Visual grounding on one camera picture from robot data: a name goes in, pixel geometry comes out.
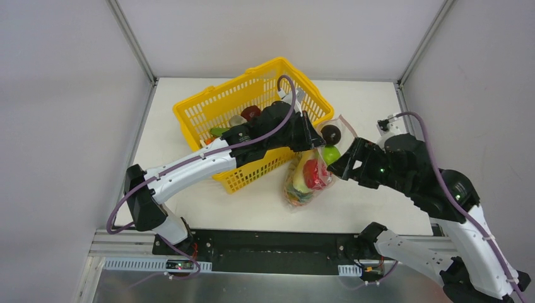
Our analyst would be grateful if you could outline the green apple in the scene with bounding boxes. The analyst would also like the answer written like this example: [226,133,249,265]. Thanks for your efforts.
[322,145,341,166]

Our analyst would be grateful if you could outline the dark avocado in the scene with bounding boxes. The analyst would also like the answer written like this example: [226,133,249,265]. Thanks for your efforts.
[320,124,341,146]

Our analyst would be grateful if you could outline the red bell pepper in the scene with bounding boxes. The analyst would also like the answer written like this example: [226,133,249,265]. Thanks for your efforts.
[303,158,331,190]

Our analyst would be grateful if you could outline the clear zip top bag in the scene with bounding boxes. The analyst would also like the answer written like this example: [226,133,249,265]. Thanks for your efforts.
[283,115,356,208]

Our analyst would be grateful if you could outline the white radish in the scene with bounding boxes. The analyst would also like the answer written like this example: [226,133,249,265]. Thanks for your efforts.
[293,165,312,194]

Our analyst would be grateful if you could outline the toy pineapple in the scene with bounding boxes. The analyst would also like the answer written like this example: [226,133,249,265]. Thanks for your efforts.
[283,184,314,206]

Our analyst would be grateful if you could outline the yellow plastic basket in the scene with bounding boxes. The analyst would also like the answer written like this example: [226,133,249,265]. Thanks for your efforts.
[163,57,334,193]

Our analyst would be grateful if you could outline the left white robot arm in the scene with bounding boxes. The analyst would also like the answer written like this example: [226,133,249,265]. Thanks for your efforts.
[124,101,326,255]

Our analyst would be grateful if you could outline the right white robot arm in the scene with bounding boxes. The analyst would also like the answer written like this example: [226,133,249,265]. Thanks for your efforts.
[327,134,531,302]

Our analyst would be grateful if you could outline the dark red apple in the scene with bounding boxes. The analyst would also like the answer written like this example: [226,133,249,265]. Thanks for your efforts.
[240,105,262,121]

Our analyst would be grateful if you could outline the green leafy vegetable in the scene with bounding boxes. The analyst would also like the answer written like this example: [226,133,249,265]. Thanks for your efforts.
[209,127,230,138]

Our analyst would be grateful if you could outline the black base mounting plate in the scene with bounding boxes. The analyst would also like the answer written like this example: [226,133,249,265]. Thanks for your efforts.
[178,229,381,276]

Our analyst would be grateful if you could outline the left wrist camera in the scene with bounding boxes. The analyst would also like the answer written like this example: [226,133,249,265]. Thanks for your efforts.
[278,88,305,113]

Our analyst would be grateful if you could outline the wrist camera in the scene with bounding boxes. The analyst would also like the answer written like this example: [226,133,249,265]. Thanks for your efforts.
[278,88,305,113]
[376,114,403,148]

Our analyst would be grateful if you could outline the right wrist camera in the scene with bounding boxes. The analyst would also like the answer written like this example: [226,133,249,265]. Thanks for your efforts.
[376,114,403,148]

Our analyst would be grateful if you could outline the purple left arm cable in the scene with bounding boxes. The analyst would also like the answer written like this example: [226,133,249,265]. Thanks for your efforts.
[106,74,298,281]

